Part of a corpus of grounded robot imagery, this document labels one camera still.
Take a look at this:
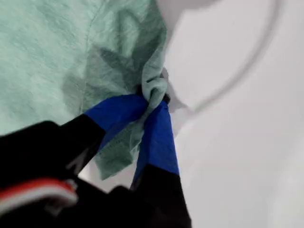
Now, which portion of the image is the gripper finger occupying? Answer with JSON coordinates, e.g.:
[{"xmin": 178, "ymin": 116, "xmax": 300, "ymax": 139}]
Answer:
[
  {"xmin": 42, "ymin": 94, "xmax": 150, "ymax": 176},
  {"xmin": 129, "ymin": 94, "xmax": 190, "ymax": 209}
]

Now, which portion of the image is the pale green T-shirt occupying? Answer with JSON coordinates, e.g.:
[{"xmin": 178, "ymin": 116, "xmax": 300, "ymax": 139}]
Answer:
[{"xmin": 0, "ymin": 0, "xmax": 170, "ymax": 181}]

